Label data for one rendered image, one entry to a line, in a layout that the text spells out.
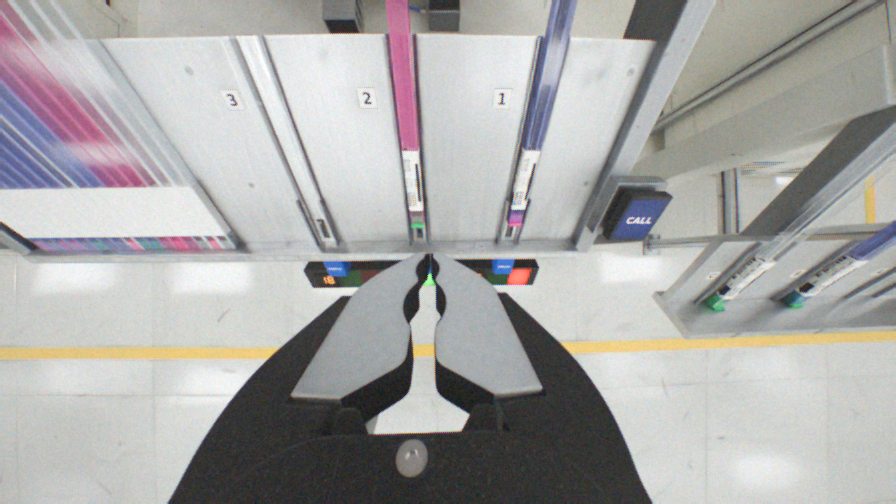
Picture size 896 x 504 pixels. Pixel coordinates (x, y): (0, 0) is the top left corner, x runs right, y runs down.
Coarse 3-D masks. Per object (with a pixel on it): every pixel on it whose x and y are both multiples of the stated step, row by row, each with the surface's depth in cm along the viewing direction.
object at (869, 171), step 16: (864, 160) 18; (880, 160) 17; (848, 176) 19; (864, 176) 18; (880, 176) 18; (832, 192) 20; (848, 192) 19; (816, 208) 21; (832, 208) 20; (800, 224) 21; (816, 224) 21; (784, 240) 23; (800, 240) 22; (768, 256) 24; (720, 304) 29
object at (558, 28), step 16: (560, 0) 15; (576, 0) 15; (560, 16) 16; (560, 32) 16; (544, 48) 17; (560, 48) 17; (544, 64) 17; (560, 64) 17; (544, 80) 18; (544, 96) 19; (544, 112) 19; (528, 128) 21; (544, 128) 20; (528, 144) 21
